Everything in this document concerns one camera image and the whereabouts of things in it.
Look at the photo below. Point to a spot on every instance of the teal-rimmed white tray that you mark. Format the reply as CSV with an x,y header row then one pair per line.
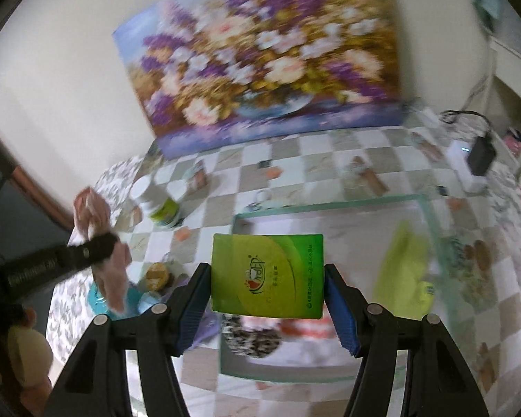
x,y
286,221

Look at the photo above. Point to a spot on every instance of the person's left hand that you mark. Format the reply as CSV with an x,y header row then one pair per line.
x,y
30,356

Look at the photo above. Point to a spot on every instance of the teal plastic box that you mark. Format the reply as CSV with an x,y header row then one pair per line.
x,y
96,302

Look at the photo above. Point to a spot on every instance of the leopard print scrunchie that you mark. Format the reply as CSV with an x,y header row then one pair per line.
x,y
252,339

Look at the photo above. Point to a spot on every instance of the light green packets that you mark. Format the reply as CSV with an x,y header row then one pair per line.
x,y
403,269

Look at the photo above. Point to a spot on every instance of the white power strip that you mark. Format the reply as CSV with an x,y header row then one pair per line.
x,y
458,160

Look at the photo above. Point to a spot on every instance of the green tissue packet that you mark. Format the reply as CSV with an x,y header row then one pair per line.
x,y
265,273

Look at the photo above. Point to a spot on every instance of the white green-label pill bottle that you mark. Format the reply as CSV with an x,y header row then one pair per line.
x,y
156,202

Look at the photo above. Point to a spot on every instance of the yellow round case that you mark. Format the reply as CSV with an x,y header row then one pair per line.
x,y
158,276

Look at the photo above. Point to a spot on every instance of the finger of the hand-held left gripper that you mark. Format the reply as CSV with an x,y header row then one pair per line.
x,y
93,251

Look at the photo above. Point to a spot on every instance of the pale pink ruffled cloth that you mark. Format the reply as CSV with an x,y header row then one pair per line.
x,y
113,278

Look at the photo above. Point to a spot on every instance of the dark window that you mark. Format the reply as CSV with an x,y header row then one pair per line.
x,y
8,226

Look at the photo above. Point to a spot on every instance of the white chair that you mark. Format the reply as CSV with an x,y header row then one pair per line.
x,y
503,61

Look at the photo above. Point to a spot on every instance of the black charger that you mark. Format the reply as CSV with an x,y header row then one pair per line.
x,y
482,154

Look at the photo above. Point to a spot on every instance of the flower painting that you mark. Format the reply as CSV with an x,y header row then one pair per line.
x,y
260,52

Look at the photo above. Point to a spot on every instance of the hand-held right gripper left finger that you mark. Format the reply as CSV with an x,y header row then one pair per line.
x,y
191,321

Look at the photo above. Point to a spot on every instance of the teal cloth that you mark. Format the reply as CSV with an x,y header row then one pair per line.
x,y
488,6

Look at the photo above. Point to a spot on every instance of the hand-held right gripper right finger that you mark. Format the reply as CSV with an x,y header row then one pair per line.
x,y
343,317

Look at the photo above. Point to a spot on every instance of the grey leaf-print tablecloth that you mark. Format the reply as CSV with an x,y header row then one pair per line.
x,y
69,334

